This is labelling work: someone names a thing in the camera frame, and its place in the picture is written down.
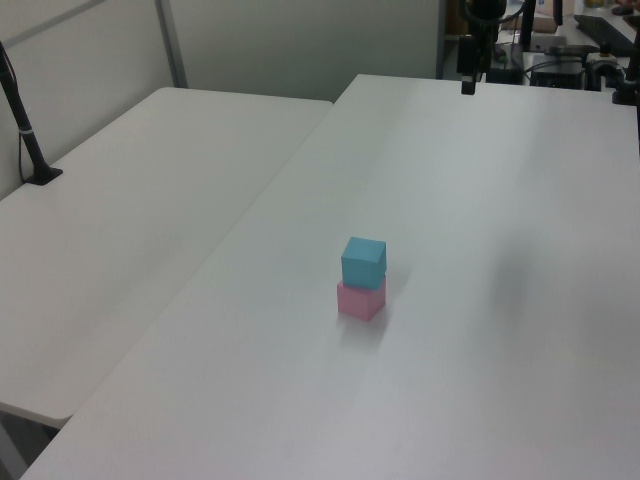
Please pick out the black camera stand pole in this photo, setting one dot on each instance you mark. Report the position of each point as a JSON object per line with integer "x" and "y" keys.
{"x": 22, "y": 125}

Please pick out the black keyboard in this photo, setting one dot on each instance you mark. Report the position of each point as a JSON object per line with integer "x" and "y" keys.
{"x": 607, "y": 32}

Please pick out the pink cube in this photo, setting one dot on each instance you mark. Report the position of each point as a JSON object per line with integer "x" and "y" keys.
{"x": 356, "y": 302}

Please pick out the grey partition frame post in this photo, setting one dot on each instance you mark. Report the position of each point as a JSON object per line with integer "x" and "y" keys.
{"x": 171, "y": 42}

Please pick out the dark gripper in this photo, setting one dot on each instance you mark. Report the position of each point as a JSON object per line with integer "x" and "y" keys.
{"x": 484, "y": 12}

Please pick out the black electronics box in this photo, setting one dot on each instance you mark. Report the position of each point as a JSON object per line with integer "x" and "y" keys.
{"x": 557, "y": 72}

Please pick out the cardboard box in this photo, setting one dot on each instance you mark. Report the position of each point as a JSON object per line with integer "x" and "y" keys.
{"x": 546, "y": 17}

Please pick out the black clamp mount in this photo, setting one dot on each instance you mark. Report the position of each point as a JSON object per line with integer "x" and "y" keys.
{"x": 627, "y": 82}

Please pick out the blue cube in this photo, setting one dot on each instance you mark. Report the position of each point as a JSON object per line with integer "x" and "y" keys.
{"x": 362, "y": 265}

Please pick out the black upright pole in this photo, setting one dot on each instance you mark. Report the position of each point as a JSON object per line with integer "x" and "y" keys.
{"x": 526, "y": 25}

